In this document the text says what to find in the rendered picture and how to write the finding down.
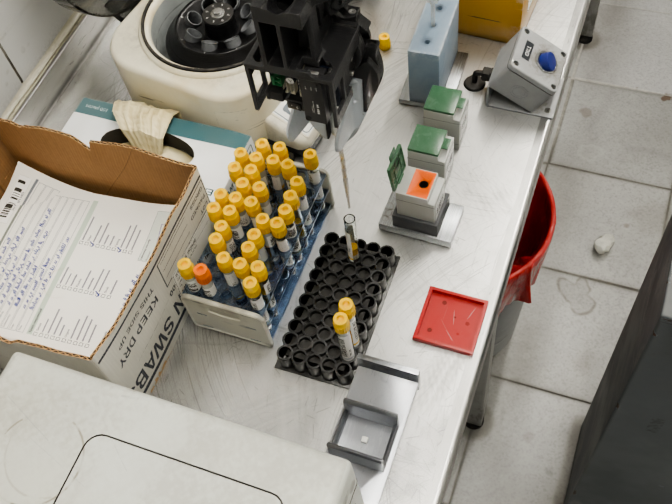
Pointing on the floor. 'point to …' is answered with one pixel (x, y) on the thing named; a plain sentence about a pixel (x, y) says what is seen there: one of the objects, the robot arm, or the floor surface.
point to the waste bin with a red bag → (527, 260)
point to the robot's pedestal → (633, 404)
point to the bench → (405, 288)
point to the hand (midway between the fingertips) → (337, 123)
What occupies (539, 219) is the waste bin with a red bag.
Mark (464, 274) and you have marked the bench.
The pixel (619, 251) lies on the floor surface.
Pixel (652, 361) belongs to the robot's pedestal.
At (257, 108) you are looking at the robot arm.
